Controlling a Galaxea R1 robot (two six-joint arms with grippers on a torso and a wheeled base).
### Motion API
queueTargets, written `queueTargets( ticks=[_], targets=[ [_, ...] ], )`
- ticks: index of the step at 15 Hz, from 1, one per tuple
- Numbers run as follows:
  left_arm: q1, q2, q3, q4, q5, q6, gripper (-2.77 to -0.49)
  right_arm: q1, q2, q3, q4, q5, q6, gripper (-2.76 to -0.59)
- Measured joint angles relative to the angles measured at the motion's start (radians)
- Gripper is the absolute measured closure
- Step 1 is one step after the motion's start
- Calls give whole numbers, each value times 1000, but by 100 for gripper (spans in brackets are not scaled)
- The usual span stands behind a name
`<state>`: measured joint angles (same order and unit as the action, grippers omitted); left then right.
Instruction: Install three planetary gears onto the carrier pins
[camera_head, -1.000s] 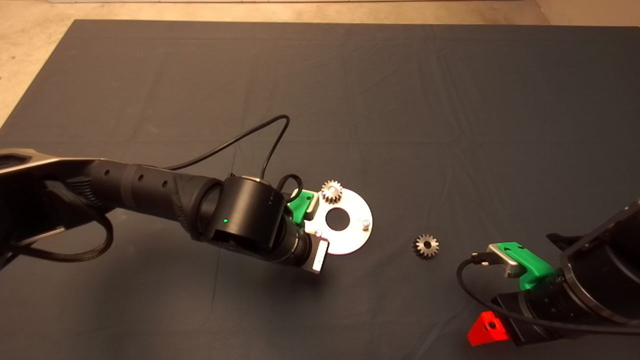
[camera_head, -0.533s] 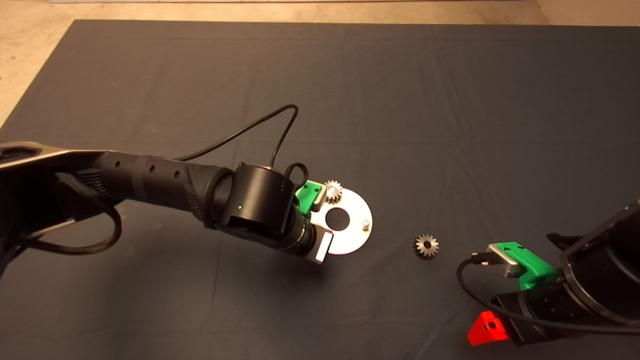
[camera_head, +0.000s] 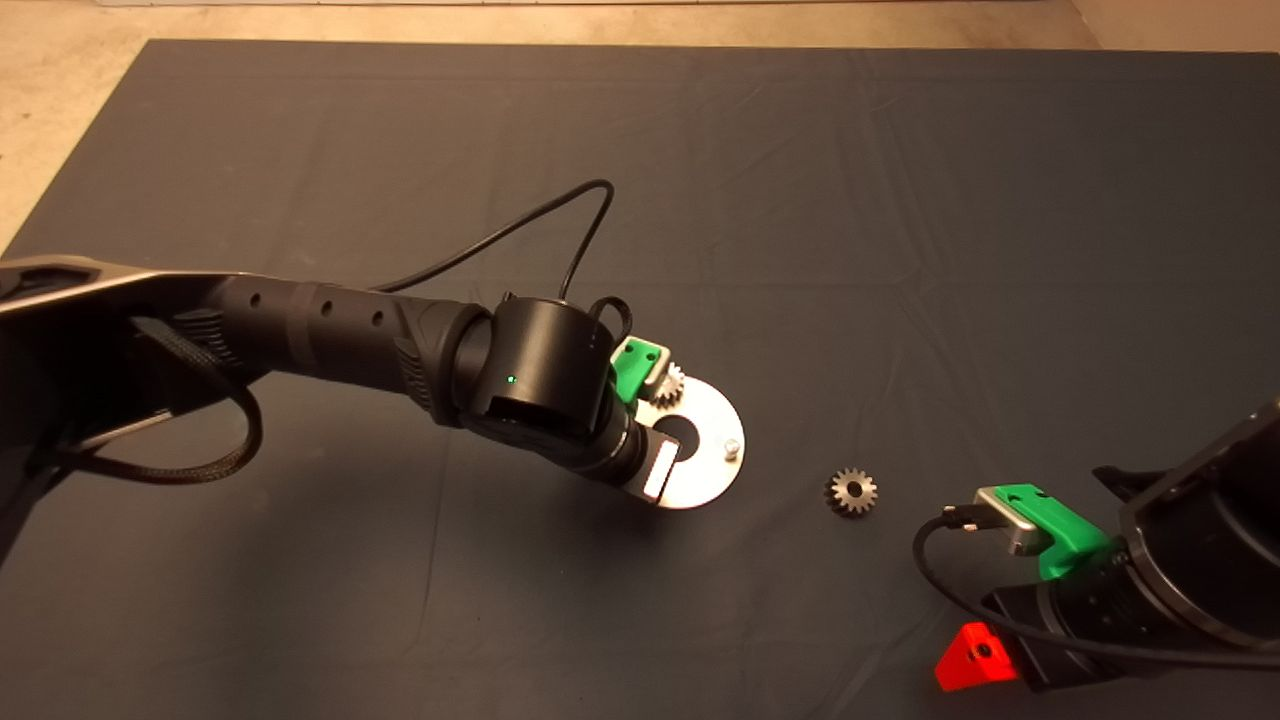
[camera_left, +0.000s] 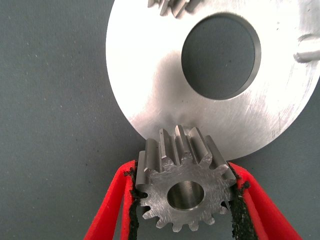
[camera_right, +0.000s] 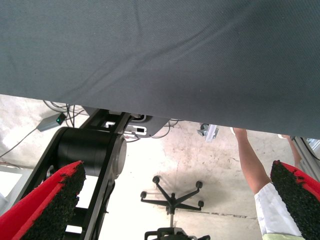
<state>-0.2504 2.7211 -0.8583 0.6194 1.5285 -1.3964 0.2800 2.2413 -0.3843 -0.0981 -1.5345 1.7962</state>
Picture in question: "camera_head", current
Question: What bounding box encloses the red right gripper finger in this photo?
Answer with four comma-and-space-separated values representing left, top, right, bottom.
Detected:
935, 622, 1021, 693

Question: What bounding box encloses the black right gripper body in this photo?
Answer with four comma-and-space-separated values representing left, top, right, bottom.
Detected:
982, 570, 1151, 693

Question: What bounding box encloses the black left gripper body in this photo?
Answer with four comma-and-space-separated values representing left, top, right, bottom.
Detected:
618, 430, 683, 504

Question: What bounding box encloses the round metal carrier plate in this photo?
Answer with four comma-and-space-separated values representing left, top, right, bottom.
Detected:
632, 377, 746, 511

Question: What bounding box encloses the dark grey table cloth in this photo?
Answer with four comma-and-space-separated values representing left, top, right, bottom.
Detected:
0, 40, 1280, 720

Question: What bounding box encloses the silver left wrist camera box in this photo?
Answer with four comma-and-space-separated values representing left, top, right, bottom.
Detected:
640, 350, 673, 408

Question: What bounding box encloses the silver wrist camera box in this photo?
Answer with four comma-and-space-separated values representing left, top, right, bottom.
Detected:
974, 486, 1056, 556
640, 350, 673, 408

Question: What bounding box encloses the green right camera mount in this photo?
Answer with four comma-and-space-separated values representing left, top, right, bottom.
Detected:
1000, 484, 1116, 581

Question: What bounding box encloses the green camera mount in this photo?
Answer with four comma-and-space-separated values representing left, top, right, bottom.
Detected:
610, 337, 669, 406
1000, 484, 1116, 581

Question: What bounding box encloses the green left camera mount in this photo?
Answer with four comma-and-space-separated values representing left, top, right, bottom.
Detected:
610, 337, 669, 406

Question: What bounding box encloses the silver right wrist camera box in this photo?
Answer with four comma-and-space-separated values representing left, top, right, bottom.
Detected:
974, 486, 1056, 556

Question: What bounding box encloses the black right camera cable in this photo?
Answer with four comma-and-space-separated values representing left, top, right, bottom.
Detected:
912, 503, 1280, 671

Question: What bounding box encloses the thin black left camera cable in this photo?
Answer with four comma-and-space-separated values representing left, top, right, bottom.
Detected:
375, 180, 633, 346

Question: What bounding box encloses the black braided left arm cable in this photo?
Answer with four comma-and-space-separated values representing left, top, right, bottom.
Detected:
60, 315, 264, 486

